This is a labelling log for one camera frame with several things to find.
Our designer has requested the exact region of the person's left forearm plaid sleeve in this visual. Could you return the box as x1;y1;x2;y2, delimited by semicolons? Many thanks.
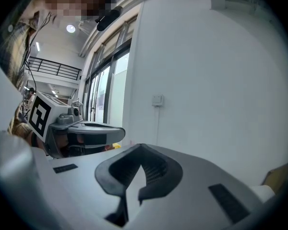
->
6;103;40;149

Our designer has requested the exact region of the black head-worn camera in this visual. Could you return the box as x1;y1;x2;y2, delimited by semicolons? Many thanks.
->
95;5;124;32

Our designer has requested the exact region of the thin black cable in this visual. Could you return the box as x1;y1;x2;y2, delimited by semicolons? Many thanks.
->
18;12;59;119

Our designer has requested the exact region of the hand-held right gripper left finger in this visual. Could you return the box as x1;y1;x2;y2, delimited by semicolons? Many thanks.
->
94;143;142;228

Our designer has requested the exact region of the person's head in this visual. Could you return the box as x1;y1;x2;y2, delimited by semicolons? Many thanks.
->
44;0;111;21

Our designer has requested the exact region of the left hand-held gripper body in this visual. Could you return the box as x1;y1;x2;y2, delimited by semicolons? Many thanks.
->
26;91;126;159

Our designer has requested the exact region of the white wall switch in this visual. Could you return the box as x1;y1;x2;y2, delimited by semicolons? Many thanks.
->
151;94;165;107

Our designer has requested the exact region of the black balcony railing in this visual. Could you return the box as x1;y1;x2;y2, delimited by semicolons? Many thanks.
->
27;56;83;81

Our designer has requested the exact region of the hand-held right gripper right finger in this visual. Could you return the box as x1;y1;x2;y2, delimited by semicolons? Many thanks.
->
137;143;184;206

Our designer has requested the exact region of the grey gripper camera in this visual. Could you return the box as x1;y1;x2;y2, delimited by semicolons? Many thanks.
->
57;105;83;125

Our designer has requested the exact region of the person's left hand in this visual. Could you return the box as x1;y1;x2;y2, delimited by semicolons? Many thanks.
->
56;133;87;156

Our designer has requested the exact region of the person's plaid shirt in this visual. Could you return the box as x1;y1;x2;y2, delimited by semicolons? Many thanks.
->
0;8;54;87

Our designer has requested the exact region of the brown cardboard box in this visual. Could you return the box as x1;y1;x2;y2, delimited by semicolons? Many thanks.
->
261;159;288;195

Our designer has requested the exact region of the large glass window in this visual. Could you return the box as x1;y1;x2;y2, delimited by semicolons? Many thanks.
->
83;14;138;127

